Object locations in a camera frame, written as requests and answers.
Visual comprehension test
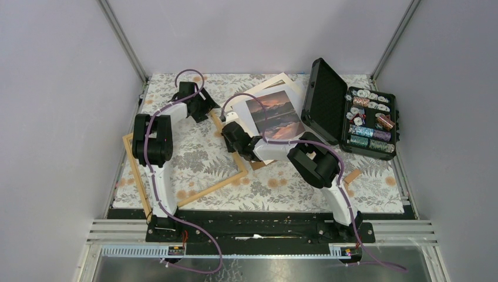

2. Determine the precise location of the cream photo mat board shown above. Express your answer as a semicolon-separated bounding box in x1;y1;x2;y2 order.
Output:
220;73;305;119

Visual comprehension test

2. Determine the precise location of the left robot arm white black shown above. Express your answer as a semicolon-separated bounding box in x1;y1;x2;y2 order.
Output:
131;82;219;241

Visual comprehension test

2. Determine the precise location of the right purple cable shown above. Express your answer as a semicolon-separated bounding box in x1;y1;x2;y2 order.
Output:
221;92;409;272

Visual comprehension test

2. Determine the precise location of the purple cable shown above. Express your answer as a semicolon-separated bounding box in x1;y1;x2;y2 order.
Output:
142;69;224;274
221;92;409;272

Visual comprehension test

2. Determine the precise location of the open black chip case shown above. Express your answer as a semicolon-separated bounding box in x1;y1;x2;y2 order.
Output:
300;58;399;160

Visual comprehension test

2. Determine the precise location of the floral patterned table mat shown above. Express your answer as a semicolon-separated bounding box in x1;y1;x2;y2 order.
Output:
112;74;404;214

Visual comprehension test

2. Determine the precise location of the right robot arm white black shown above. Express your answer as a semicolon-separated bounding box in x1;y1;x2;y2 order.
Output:
221;122;362;242

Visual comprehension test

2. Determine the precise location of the small wooden block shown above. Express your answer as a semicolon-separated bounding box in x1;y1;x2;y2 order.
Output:
344;169;362;185

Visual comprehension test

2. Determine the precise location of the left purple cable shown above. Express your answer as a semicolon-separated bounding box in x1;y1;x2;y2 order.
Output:
142;69;224;274

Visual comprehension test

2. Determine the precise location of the sunset landscape photo print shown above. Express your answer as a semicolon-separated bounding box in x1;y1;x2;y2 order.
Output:
232;87;305;140

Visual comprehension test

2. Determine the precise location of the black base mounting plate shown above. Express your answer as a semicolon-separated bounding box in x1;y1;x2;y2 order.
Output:
146;210;376;244

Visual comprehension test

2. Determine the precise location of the light wooden picture frame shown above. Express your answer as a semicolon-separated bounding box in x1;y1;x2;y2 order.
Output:
113;111;248;219

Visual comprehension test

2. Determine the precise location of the brown frame backing board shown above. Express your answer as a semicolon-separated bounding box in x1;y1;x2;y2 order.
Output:
249;160;275;170

